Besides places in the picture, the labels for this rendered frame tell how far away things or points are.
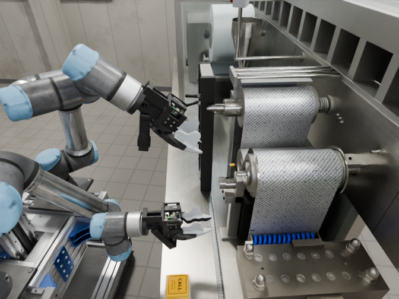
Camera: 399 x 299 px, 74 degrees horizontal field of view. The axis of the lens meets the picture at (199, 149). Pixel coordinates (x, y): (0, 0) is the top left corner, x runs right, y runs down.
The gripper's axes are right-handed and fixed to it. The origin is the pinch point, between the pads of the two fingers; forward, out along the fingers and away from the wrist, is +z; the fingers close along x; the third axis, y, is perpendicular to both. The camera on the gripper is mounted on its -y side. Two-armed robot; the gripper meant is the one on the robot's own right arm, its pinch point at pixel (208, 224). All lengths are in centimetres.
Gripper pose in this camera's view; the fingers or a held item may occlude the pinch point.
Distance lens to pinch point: 87.0
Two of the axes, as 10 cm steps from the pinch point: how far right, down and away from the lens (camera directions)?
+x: -0.6, -6.0, 8.0
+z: 10.0, -0.3, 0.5
